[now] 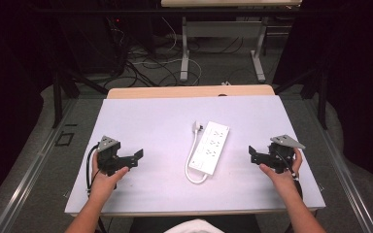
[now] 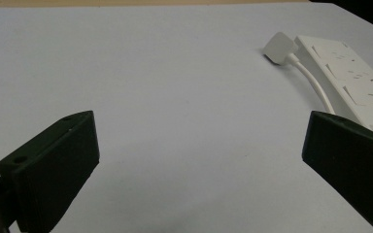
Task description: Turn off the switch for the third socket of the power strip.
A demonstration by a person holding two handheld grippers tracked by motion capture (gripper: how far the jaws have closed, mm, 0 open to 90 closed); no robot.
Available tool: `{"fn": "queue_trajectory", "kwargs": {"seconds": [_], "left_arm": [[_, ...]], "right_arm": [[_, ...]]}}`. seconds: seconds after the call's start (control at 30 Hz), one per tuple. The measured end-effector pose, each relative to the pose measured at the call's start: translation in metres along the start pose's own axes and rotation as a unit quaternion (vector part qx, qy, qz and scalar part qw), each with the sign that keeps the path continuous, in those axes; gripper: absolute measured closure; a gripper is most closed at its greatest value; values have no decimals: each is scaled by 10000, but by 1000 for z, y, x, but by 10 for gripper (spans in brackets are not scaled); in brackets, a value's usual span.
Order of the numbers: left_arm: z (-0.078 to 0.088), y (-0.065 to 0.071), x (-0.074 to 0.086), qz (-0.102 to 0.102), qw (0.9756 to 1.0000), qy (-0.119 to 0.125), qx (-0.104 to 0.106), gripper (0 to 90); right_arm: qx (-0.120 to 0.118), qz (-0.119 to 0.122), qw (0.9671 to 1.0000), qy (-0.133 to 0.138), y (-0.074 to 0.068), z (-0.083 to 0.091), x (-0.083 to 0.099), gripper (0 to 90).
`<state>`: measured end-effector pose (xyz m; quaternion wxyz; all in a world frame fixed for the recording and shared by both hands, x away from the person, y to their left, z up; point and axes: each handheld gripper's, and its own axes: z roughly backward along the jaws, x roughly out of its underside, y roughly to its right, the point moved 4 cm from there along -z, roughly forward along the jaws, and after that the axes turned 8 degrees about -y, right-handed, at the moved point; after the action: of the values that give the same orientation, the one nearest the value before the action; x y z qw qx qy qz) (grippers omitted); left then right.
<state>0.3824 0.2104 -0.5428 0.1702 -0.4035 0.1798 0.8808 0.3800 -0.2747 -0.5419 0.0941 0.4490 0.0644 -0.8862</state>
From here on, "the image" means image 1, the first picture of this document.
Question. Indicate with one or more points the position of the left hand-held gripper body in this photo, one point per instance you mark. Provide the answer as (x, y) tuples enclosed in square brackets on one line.
[(107, 152)]

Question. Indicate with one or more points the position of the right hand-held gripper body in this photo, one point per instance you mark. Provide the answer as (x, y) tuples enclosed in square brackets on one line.
[(280, 152)]

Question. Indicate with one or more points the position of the person's right hand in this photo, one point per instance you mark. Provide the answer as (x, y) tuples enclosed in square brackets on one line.
[(283, 179)]

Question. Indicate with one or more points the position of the person's left hand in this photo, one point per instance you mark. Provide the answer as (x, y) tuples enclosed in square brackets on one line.
[(102, 186)]

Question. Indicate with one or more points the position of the white table cover sheet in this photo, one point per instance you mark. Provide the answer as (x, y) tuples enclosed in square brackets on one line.
[(162, 129)]

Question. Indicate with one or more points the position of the white power strip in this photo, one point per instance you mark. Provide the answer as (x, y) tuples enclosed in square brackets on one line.
[(210, 147)]

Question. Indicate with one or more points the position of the white plug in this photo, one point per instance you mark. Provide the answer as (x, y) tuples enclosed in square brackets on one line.
[(197, 126)]

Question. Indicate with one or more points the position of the black metal stand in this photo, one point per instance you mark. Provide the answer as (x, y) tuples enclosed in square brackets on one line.
[(317, 87), (63, 90)]

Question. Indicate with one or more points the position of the wooden table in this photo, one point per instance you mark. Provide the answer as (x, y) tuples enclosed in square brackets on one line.
[(187, 91)]

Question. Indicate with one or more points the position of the person's white shirt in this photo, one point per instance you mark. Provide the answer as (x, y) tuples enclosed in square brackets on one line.
[(194, 226)]

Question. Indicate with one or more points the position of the dark computer tower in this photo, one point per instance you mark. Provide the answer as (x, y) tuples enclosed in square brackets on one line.
[(94, 39)]

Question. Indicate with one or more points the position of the white desk with metal legs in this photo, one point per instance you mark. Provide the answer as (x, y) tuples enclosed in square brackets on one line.
[(223, 29)]

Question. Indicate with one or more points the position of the metal floor rail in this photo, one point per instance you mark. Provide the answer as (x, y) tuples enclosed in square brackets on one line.
[(29, 174), (343, 174)]

